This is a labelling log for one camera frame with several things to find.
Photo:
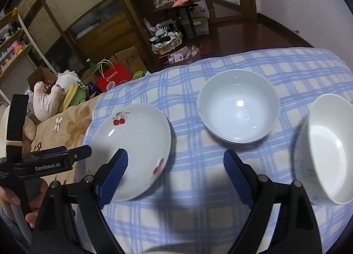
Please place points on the wicker basket with items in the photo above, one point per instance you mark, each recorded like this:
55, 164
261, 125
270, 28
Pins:
165, 37

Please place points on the left wall shelf with figures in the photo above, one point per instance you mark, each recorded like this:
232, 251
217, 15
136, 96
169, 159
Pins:
14, 43

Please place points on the small cherry plate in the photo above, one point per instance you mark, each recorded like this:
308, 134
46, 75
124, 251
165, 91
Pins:
144, 132

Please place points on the wooden wardrobe cabinet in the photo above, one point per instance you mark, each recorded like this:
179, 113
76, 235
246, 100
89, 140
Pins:
68, 34

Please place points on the cardboard box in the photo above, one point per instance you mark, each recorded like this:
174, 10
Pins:
44, 75

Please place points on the small black side table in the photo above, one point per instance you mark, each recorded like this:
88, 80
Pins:
188, 7

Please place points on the red rimmed plain bowl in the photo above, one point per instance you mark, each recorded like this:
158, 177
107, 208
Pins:
238, 106

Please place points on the red paper shopping bag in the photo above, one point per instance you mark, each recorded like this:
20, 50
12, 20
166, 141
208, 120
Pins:
111, 75

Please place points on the white plush toy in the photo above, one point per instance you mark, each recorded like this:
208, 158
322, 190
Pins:
47, 105

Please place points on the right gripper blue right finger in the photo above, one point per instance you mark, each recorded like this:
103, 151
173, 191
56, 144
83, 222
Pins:
296, 229

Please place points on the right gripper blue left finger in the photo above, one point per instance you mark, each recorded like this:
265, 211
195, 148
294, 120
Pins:
56, 229

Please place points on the person's left hand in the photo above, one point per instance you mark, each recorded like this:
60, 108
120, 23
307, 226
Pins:
8, 197

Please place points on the green glass bottle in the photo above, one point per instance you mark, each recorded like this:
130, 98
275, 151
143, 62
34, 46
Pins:
92, 66

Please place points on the large white serving bowl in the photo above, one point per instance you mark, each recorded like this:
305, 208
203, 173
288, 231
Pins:
323, 151

